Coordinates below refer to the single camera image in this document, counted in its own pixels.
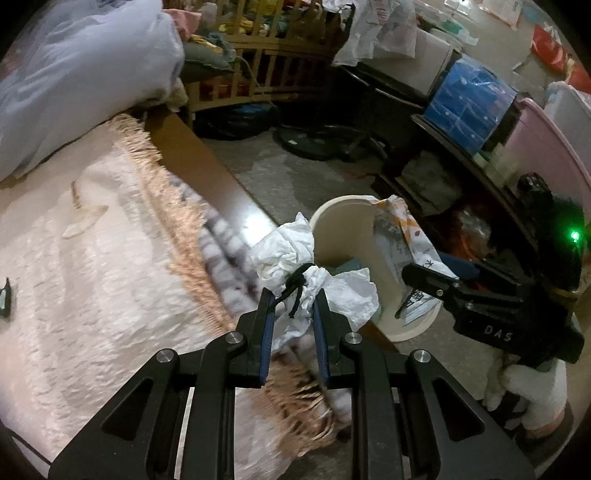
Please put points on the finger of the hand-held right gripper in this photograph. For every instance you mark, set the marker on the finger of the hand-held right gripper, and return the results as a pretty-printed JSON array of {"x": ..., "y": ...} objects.
[
  {"x": 464, "y": 268},
  {"x": 429, "y": 279}
]

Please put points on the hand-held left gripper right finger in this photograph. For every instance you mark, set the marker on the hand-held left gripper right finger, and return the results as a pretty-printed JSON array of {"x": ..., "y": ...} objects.
[{"x": 322, "y": 341}]

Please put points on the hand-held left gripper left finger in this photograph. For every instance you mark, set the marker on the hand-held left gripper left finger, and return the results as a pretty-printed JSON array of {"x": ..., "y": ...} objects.
[{"x": 265, "y": 337}]

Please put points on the white and orange snack packet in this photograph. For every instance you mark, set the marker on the white and orange snack packet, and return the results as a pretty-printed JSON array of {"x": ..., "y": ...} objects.
[{"x": 406, "y": 240}]

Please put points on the white tissue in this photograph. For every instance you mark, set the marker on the white tissue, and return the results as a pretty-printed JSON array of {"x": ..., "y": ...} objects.
[{"x": 286, "y": 249}]

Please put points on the beige trash bin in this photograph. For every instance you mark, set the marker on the beige trash bin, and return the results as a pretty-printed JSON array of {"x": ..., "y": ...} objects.
[{"x": 341, "y": 230}]

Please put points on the green cloth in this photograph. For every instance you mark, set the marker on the green cloth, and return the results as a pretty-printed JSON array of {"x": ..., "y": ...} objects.
[{"x": 351, "y": 266}]

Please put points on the dark wooden shelf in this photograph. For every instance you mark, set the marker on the dark wooden shelf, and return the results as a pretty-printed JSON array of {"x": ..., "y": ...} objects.
[{"x": 461, "y": 184}]

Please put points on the checkered blanket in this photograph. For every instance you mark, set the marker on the checkered blanket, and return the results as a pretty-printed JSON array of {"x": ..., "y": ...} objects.
[{"x": 226, "y": 244}]

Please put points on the pink plastic tub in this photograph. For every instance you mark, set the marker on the pink plastic tub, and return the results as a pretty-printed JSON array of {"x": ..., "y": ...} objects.
[{"x": 549, "y": 138}]

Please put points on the blue plastic drawer box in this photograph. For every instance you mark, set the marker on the blue plastic drawer box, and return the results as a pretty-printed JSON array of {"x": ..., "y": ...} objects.
[{"x": 468, "y": 104}]

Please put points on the pink blanket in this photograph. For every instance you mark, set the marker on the pink blanket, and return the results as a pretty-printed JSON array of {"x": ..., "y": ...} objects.
[{"x": 106, "y": 277}]

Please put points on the black round fan base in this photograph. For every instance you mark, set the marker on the black round fan base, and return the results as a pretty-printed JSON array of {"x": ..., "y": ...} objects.
[{"x": 323, "y": 141}]

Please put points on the white plastic container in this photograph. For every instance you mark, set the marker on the white plastic container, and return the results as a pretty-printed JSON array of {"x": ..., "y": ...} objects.
[{"x": 570, "y": 106}]

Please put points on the dark bag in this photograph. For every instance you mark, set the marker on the dark bag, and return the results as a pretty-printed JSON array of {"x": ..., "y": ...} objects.
[{"x": 240, "y": 121}]

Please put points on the red bag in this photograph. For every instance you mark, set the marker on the red bag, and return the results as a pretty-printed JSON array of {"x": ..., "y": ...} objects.
[{"x": 554, "y": 50}]

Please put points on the small dark object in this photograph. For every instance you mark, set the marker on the small dark object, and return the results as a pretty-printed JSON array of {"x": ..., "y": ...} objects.
[{"x": 4, "y": 297}]

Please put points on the wooden crib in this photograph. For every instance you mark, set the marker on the wooden crib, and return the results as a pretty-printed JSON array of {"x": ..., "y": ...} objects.
[{"x": 263, "y": 60}]

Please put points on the white plastic bag bundle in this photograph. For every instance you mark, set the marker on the white plastic bag bundle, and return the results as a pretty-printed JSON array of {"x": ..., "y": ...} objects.
[{"x": 78, "y": 78}]

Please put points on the wooden bed frame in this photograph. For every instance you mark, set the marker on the wooden bed frame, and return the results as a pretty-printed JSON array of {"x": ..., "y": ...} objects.
[{"x": 198, "y": 157}]

